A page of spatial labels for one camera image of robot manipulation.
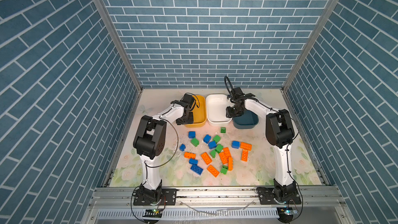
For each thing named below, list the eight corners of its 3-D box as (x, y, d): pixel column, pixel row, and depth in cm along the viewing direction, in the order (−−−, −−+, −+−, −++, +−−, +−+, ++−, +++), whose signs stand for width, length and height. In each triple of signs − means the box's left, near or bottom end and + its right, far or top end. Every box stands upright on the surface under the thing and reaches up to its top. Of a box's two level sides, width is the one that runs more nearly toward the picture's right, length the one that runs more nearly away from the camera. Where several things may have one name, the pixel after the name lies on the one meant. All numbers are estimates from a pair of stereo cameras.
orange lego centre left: (207, 165, 86) (207, 164, 84) (200, 155, 89) (200, 154, 87) (212, 162, 87) (212, 160, 85) (205, 152, 90) (206, 151, 89)
